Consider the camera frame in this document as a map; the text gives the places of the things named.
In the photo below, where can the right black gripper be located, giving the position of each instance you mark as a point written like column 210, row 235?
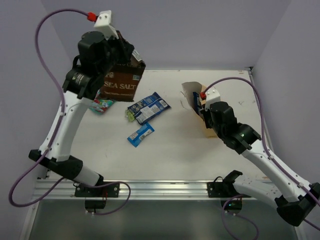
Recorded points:
column 205, row 113

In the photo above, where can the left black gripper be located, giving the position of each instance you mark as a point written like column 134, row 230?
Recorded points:
column 124, row 50

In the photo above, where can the black snack bag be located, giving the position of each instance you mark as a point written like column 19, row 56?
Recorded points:
column 121, row 81

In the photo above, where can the brown paper bag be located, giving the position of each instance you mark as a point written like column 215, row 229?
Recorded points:
column 191, row 91

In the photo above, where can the teal snack packet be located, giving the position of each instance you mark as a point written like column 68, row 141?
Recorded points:
column 100, row 106

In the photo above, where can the blue kettle chips bag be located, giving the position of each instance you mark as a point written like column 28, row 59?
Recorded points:
column 148, row 108

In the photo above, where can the green snack packet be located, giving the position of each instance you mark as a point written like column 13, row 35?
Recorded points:
column 128, row 114

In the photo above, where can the dark blue snack packet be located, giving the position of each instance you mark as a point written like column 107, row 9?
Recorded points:
column 196, row 103

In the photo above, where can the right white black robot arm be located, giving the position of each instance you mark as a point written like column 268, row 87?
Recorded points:
column 291, row 195

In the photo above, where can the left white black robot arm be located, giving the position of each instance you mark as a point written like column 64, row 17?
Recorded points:
column 97, row 55

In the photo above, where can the right black controller box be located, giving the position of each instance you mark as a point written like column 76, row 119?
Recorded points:
column 233, row 205

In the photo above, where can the black controller box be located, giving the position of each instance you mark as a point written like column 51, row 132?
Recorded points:
column 233, row 205
column 93, row 204

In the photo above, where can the left black controller box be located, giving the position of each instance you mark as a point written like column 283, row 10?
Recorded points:
column 93, row 204

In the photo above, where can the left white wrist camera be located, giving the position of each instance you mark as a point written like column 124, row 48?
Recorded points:
column 104, row 24

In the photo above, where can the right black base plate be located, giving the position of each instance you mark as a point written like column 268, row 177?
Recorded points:
column 221, row 188

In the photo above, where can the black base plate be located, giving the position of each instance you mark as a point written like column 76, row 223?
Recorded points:
column 97, row 188
column 221, row 188

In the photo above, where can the aluminium mounting rail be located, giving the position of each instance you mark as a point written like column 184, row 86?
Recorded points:
column 142, row 190

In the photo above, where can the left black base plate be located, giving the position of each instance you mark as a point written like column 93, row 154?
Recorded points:
column 97, row 188

